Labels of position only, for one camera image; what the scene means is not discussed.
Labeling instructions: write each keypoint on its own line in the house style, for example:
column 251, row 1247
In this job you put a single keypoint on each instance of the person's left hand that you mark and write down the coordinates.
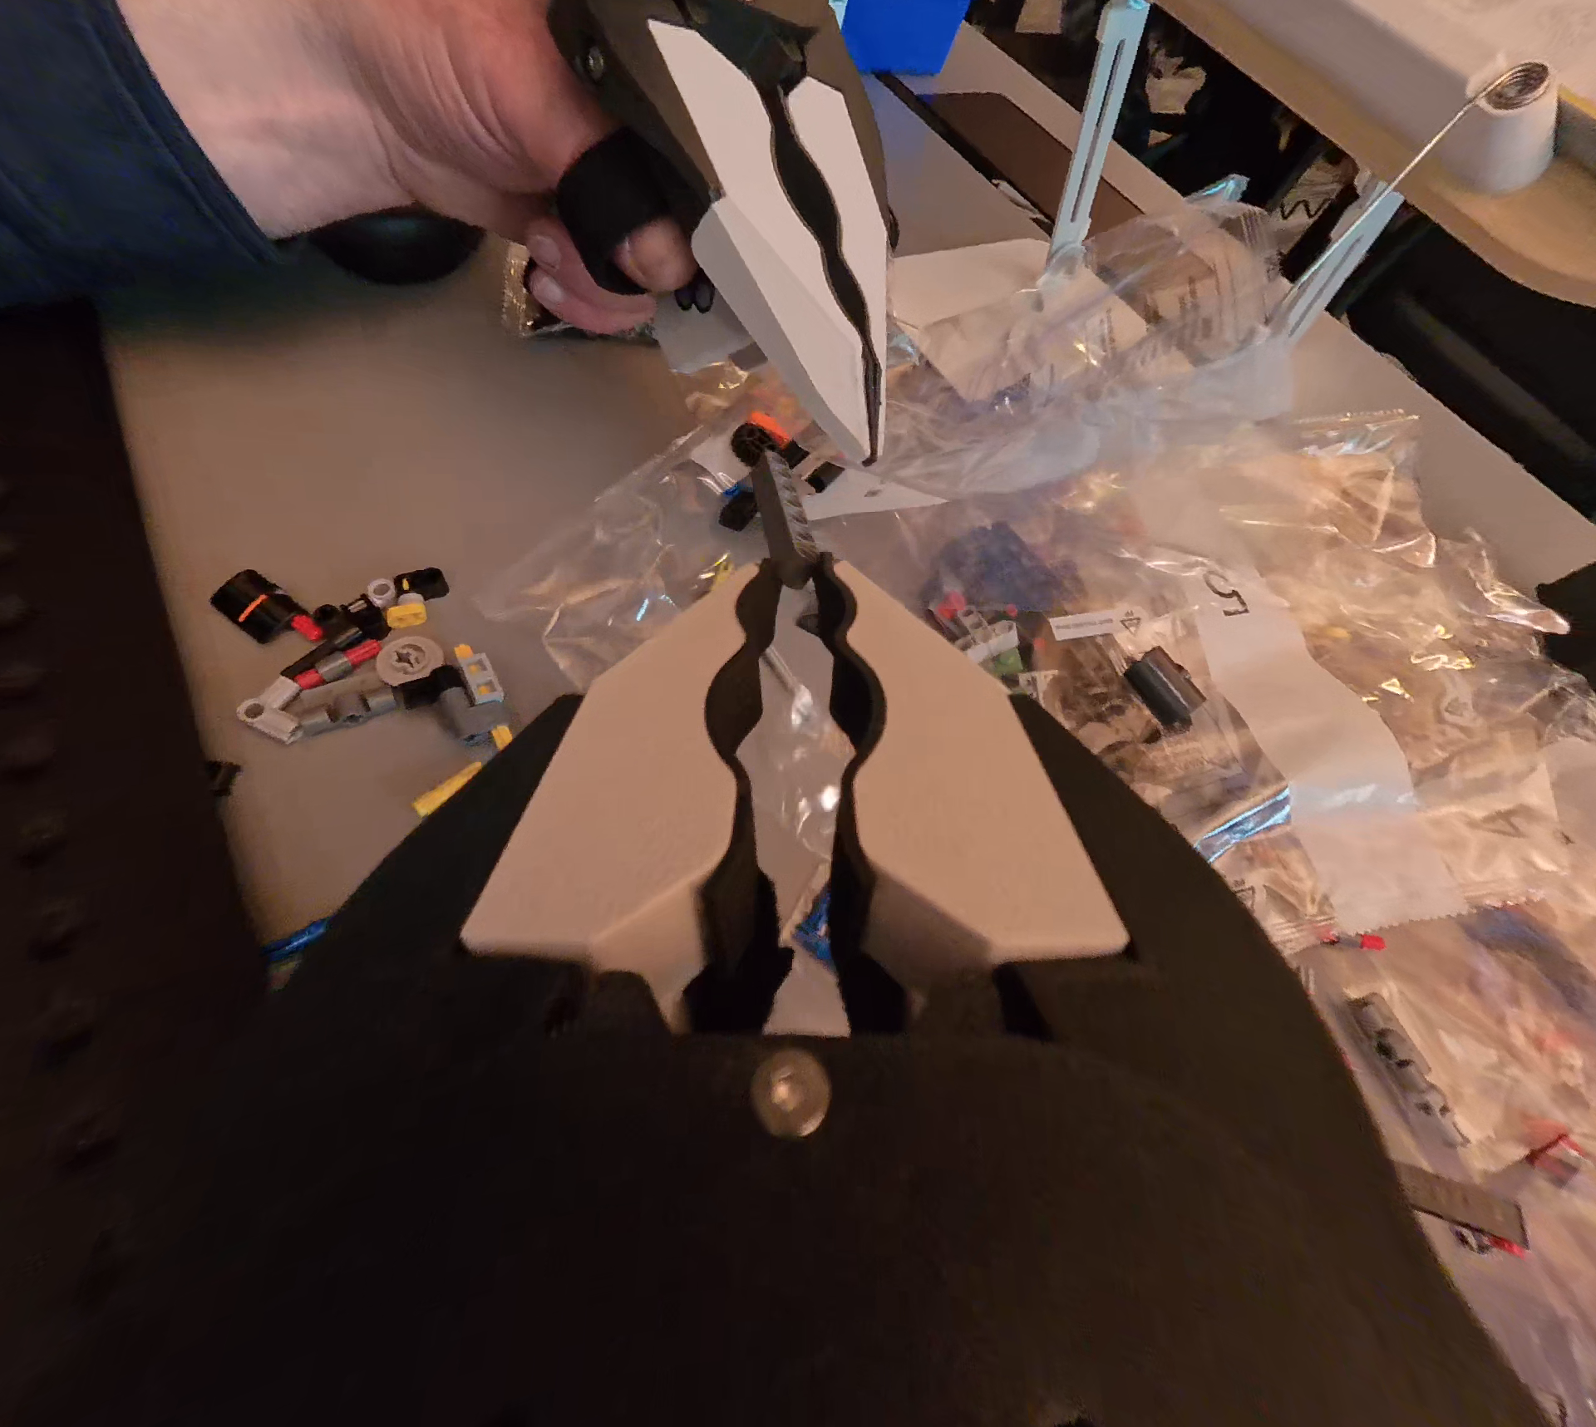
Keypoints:
column 348, row 68

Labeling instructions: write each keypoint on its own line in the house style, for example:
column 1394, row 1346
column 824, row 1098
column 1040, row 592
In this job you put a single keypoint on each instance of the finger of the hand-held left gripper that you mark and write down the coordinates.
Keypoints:
column 849, row 167
column 748, row 243

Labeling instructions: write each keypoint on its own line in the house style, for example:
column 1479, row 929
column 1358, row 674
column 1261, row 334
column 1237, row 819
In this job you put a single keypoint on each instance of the grey lego pulley wheel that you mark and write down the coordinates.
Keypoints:
column 429, row 663

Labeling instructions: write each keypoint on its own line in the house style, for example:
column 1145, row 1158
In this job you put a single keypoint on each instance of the black lego panel red stripe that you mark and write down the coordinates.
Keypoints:
column 244, row 593

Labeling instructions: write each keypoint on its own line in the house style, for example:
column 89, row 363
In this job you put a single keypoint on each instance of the white slotted stand leg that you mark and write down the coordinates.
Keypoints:
column 1103, row 104
column 1354, row 249

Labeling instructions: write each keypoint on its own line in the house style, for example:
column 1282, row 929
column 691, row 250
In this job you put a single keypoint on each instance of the small black lego piece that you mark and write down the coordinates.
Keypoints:
column 224, row 780

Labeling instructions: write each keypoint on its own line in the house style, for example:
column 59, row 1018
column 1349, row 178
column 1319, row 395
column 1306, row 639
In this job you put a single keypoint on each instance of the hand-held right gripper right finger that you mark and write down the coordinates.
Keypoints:
column 985, row 828

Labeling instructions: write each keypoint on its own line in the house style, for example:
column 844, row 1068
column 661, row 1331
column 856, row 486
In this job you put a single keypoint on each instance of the grey yellow lego connector assembly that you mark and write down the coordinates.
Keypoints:
column 480, row 687

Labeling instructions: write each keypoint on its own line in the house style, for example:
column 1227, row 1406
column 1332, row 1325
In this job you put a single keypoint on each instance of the person's left forearm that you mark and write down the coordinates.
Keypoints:
column 62, row 104

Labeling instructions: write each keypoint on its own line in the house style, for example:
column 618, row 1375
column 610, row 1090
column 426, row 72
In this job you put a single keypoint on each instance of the yellow lego axle pin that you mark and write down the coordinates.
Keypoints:
column 446, row 788

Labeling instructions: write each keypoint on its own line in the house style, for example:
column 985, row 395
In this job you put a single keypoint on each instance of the pile of clear lego bags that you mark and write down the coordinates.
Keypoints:
column 1371, row 529

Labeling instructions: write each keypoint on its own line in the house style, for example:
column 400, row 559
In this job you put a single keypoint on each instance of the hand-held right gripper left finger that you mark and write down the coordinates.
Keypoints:
column 612, row 817

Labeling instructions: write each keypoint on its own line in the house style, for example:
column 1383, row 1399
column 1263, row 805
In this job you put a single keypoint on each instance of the black yellow lego connector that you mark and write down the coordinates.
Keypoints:
column 405, row 613

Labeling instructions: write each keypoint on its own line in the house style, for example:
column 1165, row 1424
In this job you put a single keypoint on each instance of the black perforated pad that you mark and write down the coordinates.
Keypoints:
column 99, row 705

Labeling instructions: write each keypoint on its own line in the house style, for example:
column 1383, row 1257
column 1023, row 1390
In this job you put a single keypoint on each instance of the large clear bag white label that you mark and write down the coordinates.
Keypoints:
column 1310, row 705

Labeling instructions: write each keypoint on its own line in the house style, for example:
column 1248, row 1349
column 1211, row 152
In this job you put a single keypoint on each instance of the clear plastic bag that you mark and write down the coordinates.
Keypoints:
column 1122, row 367

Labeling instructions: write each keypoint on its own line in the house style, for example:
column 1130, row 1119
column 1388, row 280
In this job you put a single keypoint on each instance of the dark lego beam with holes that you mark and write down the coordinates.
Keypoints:
column 788, row 529

